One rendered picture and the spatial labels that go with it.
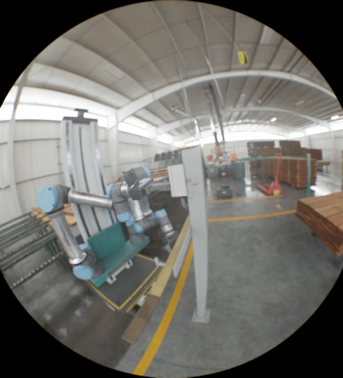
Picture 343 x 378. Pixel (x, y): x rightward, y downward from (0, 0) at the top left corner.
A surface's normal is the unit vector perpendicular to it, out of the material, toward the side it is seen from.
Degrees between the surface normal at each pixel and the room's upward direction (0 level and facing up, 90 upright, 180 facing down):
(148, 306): 0
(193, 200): 90
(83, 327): 0
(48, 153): 88
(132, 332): 0
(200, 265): 90
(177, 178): 90
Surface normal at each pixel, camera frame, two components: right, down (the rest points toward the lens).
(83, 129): 0.88, -0.04
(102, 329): -0.15, -0.97
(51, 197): 0.45, -0.03
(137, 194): -0.28, 0.40
